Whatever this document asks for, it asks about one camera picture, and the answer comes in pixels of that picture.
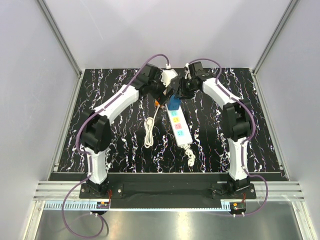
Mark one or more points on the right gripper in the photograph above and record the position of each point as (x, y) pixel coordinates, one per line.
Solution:
(182, 94)

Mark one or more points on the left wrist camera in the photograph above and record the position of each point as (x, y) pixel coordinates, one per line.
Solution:
(167, 76)

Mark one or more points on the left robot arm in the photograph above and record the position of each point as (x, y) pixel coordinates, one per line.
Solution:
(95, 134)

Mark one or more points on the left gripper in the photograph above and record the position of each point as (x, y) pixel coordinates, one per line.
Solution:
(162, 98)

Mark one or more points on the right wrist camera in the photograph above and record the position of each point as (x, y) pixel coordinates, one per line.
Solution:
(186, 68)

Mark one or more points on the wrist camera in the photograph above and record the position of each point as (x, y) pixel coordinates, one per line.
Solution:
(186, 68)
(167, 76)

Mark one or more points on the black marble mat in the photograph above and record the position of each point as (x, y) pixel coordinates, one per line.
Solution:
(143, 140)

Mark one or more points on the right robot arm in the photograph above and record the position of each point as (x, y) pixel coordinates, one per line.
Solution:
(238, 125)

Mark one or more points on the slotted cable duct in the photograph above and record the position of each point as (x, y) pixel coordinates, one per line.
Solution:
(81, 205)

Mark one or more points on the blue cube adapter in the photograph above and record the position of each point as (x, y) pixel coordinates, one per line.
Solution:
(174, 103)

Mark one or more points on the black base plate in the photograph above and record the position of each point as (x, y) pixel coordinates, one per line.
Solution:
(173, 189)

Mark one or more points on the white power strip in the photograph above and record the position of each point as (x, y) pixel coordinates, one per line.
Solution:
(179, 127)

